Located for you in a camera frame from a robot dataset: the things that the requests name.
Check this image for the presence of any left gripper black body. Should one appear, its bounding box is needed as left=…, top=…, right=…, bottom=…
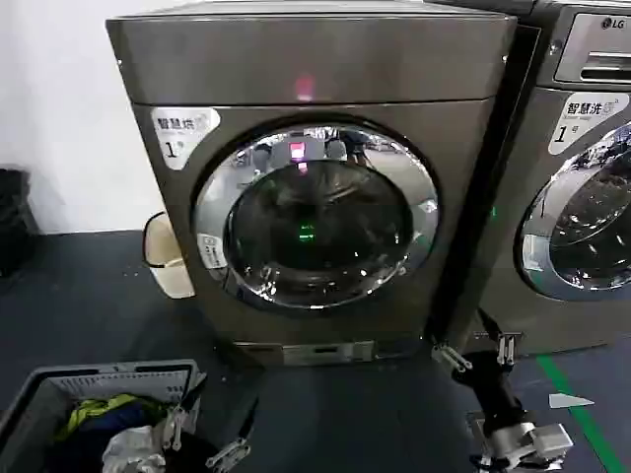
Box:
left=165, top=437, right=224, bottom=473

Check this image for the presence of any white crumpled garment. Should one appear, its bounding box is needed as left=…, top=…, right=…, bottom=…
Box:
left=102, top=424, right=168, bottom=473

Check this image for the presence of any green floor tape strip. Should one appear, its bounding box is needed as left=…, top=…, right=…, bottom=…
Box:
left=535, top=355, right=618, bottom=473

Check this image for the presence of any grey machine with drawer panel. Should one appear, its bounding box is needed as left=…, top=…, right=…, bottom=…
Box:
left=472, top=0, right=631, bottom=359

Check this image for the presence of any grey front-load dryer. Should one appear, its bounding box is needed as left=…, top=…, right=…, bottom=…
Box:
left=105, top=14, right=541, bottom=369

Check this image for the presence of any white paper scrap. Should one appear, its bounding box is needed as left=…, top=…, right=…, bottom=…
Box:
left=547, top=391, right=596, bottom=410

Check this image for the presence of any beige plastic bin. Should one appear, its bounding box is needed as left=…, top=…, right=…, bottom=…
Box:
left=143, top=211, right=198, bottom=301

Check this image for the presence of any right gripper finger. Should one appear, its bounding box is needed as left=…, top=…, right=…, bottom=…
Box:
left=480, top=312, right=518, bottom=367
left=422, top=332, right=473, bottom=372

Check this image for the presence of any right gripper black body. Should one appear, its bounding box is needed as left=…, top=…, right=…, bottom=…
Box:
left=452, top=351, right=526, bottom=431

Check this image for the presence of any white numbered dryer label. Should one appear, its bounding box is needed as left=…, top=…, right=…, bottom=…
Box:
left=149, top=106, right=222, bottom=171

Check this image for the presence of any yellow and blue garment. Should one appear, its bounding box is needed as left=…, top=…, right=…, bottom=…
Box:
left=52, top=392, right=172, bottom=445

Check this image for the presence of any round glass dryer door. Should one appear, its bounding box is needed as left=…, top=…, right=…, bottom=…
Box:
left=190, top=113, right=441, bottom=317

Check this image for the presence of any black bin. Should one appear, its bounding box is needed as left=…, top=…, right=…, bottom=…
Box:
left=0, top=167, right=38, bottom=278

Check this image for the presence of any grey plastic laundry basket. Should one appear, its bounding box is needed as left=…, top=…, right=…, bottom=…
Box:
left=0, top=358, right=208, bottom=473

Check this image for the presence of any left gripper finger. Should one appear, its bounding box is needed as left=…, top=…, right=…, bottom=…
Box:
left=164, top=372, right=209, bottom=447
left=205, top=393, right=261, bottom=470

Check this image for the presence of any round chrome-rimmed machine door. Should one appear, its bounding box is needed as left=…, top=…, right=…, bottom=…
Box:
left=512, top=121, right=631, bottom=304

